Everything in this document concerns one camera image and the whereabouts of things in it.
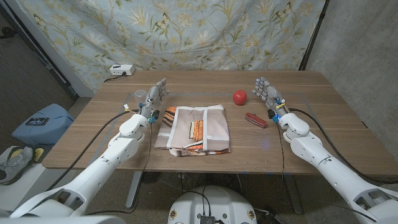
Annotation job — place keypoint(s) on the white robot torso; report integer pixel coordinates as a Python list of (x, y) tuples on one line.
[(217, 202)]

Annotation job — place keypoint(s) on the black shoe with yellow insole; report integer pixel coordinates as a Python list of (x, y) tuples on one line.
[(39, 155)]

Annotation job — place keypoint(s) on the grey sneaker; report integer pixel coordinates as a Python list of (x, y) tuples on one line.
[(15, 166)]

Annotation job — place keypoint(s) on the black electronics box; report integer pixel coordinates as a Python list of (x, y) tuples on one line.
[(207, 219)]

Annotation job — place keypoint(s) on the red swiss knife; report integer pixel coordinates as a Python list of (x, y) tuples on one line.
[(256, 120)]

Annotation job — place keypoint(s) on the clear plastic cup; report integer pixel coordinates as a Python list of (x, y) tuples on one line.
[(139, 97)]

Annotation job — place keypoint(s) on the white power strip box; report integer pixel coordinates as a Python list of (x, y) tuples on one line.
[(122, 70)]

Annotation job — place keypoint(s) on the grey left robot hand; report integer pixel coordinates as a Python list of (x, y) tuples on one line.
[(152, 101)]

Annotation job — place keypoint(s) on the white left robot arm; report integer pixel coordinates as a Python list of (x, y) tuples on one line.
[(102, 168)]

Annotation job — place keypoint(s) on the grey table leg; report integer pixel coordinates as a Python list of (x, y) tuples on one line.
[(293, 196), (133, 189)]

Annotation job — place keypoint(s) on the black backdrop stand pole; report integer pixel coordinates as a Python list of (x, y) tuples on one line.
[(313, 35)]

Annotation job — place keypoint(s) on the red ball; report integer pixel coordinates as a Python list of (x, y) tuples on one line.
[(240, 97)]

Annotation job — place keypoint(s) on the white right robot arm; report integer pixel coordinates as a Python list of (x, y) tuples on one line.
[(335, 174)]

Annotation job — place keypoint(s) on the floral printed backdrop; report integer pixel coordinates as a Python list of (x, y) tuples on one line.
[(186, 34)]

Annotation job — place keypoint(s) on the blue padded box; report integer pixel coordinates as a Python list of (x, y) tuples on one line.
[(46, 130)]

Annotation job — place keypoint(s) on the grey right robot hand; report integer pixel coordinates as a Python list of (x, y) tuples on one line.
[(271, 95)]

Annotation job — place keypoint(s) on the beige cloth with orange print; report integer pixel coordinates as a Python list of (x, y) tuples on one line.
[(214, 124)]

